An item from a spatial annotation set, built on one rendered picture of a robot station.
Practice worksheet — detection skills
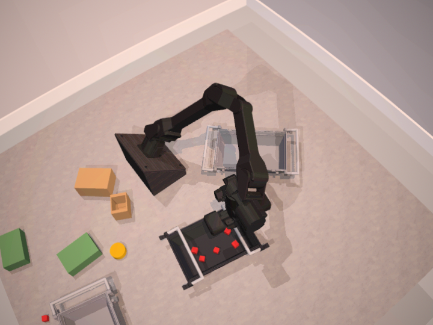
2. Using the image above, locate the green rectangular block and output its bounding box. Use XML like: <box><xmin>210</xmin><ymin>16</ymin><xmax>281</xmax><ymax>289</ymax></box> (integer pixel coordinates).
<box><xmin>0</xmin><ymin>228</ymin><xmax>30</xmax><ymax>271</ymax></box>
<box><xmin>57</xmin><ymin>233</ymin><xmax>102</xmax><ymax>277</ymax></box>

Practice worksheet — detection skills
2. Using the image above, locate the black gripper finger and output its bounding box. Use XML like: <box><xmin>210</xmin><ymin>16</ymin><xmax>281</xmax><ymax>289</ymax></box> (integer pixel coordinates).
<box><xmin>220</xmin><ymin>209</ymin><xmax>238</xmax><ymax>229</ymax></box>

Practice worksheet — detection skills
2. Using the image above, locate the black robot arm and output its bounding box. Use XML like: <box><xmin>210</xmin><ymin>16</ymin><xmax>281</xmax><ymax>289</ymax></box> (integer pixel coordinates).
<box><xmin>137</xmin><ymin>82</ymin><xmax>269</xmax><ymax>233</ymax></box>

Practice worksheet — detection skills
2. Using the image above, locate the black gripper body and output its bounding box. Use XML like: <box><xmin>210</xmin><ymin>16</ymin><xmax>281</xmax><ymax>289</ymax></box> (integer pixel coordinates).
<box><xmin>203</xmin><ymin>194</ymin><xmax>271</xmax><ymax>236</ymax></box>

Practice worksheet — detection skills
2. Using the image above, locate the orange cylinder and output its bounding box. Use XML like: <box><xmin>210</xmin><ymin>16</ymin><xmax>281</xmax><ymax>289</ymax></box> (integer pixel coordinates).
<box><xmin>109</xmin><ymin>243</ymin><xmax>127</xmax><ymax>259</ymax></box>

